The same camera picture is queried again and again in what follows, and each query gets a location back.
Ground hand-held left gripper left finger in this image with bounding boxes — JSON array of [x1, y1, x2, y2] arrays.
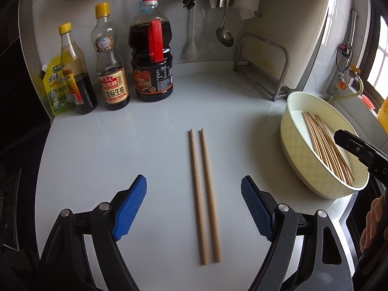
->
[[39, 174, 148, 291]]

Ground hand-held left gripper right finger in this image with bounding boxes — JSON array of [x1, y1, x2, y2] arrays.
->
[[240, 175, 355, 291]]

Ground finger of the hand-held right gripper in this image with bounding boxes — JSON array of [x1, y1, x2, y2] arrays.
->
[[334, 129, 388, 185]]

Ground bunch of wooden chopsticks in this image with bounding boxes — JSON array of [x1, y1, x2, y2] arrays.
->
[[301, 111, 355, 186]]

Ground tan wooden chopstick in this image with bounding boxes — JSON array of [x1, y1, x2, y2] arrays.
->
[[188, 129, 209, 265], [198, 128, 222, 264]]

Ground cream round bowl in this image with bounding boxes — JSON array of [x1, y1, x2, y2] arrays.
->
[[279, 91, 370, 200]]

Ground person's right hand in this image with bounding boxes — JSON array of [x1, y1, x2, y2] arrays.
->
[[360, 197, 388, 253]]

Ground yellow oil bottle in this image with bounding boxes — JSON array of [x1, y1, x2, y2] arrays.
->
[[376, 95, 388, 125]]

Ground grey regulator orange knob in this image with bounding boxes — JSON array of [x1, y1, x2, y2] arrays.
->
[[332, 77, 348, 96]]

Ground brass gas valve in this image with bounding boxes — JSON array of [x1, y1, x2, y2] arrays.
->
[[348, 65, 363, 81]]

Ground metal board rack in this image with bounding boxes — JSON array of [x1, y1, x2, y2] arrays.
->
[[233, 33, 288, 101]]

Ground clear soy sauce bottle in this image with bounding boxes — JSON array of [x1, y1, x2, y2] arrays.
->
[[91, 3, 130, 110]]

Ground dark vinegar bottle yellow cap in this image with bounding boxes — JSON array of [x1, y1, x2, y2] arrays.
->
[[58, 23, 98, 115]]

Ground corrugated metal gas pipe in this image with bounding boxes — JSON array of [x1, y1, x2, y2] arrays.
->
[[346, 9, 356, 44]]

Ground white cutting board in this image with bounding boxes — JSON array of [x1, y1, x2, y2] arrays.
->
[[258, 0, 332, 89]]

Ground large soy sauce jug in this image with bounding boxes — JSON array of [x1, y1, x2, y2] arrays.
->
[[129, 0, 175, 102]]

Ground green yellow seasoning pouch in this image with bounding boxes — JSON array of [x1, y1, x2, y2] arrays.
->
[[40, 55, 78, 116]]

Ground white bottle brush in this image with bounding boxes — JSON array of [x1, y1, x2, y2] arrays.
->
[[181, 6, 199, 61]]

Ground metal ladle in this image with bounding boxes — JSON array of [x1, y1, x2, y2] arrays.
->
[[216, 0, 234, 47]]

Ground yellow gas hose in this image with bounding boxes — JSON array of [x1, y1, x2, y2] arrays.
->
[[329, 79, 364, 100]]

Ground dark window frame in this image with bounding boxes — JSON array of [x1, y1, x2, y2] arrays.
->
[[365, 6, 388, 85]]

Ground black gas valve with cable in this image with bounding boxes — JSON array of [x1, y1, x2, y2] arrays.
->
[[336, 43, 354, 73]]

